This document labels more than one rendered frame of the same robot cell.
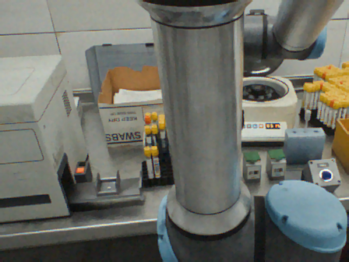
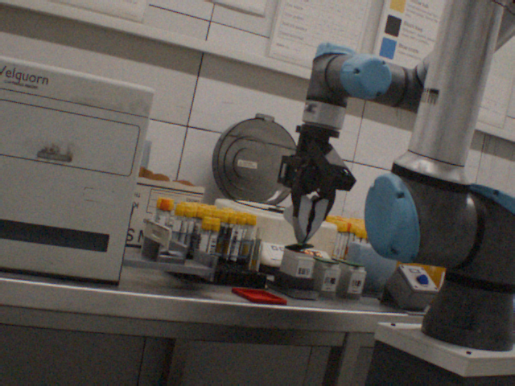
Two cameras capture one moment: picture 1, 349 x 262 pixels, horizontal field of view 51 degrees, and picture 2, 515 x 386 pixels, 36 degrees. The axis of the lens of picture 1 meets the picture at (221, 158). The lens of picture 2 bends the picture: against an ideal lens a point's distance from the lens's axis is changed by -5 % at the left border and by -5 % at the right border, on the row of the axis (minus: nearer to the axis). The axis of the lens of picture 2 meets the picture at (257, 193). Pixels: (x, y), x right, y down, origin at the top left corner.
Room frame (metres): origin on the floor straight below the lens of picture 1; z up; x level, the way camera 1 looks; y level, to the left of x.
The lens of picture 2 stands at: (-0.57, 0.73, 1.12)
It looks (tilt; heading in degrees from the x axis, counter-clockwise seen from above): 3 degrees down; 334
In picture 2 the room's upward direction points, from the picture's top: 12 degrees clockwise
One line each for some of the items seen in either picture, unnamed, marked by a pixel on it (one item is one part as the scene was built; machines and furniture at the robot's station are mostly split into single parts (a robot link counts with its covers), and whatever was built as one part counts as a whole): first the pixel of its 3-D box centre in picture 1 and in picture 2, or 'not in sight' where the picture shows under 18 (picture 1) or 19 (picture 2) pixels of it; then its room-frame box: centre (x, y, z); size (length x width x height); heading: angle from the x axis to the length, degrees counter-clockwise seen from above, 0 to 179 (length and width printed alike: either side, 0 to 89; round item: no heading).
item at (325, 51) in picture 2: not in sight; (332, 75); (0.76, -0.01, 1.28); 0.09 x 0.08 x 0.11; 177
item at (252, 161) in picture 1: (252, 167); (323, 277); (0.77, -0.08, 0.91); 0.05 x 0.04 x 0.07; 8
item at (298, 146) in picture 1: (303, 147); (369, 269); (0.83, -0.23, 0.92); 0.10 x 0.07 x 0.10; 93
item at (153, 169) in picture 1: (172, 157); (220, 248); (0.78, 0.13, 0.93); 0.17 x 0.09 x 0.11; 99
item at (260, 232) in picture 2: not in sight; (255, 254); (0.79, 0.05, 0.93); 0.01 x 0.01 x 0.10; 9
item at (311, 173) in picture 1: (318, 172); (405, 286); (0.73, -0.25, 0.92); 0.13 x 0.07 x 0.08; 8
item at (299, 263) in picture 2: not in sight; (296, 268); (0.75, -0.01, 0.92); 0.05 x 0.04 x 0.06; 8
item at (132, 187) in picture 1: (99, 187); (150, 254); (0.67, 0.29, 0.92); 0.21 x 0.07 x 0.05; 98
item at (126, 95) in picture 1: (145, 102); (116, 203); (1.07, 0.25, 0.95); 0.29 x 0.25 x 0.15; 8
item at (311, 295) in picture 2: not in sight; (293, 283); (0.74, -0.01, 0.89); 0.09 x 0.05 x 0.04; 8
